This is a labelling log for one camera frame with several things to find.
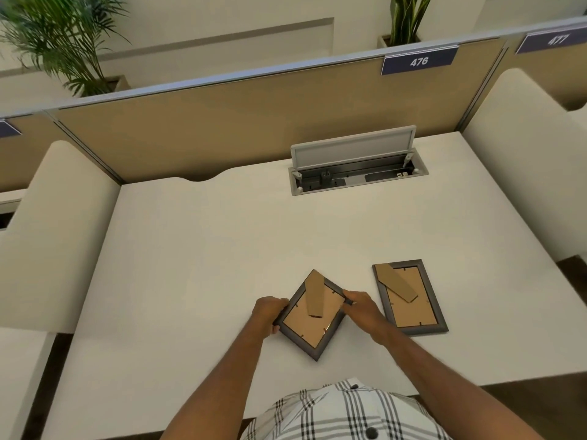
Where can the plaid white shirt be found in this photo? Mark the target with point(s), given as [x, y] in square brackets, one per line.
[341, 414]

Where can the person's right forearm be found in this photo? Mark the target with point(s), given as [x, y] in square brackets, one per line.
[454, 384]

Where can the person's right thumb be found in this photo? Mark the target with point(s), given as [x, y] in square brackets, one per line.
[347, 310]

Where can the tan desk partition panel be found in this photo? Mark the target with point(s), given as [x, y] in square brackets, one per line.
[279, 116]
[543, 68]
[32, 148]

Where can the person's left forearm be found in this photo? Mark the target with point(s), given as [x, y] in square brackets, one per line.
[215, 382]

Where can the feathery green palm plant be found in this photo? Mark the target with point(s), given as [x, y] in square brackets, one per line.
[59, 41]

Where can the sword-leaf green plant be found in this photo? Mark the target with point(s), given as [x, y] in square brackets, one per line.
[408, 18]

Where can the dark grey picture frame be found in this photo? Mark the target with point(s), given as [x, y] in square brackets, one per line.
[312, 323]
[412, 302]

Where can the blue number sign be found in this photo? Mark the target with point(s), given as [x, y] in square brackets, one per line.
[552, 40]
[418, 60]
[7, 129]

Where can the person's left hand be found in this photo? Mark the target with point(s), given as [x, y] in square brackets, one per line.
[265, 312]

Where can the person's right hand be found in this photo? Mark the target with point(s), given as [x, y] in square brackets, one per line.
[367, 311]

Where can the white side divider panel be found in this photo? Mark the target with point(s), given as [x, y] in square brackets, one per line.
[527, 164]
[55, 238]

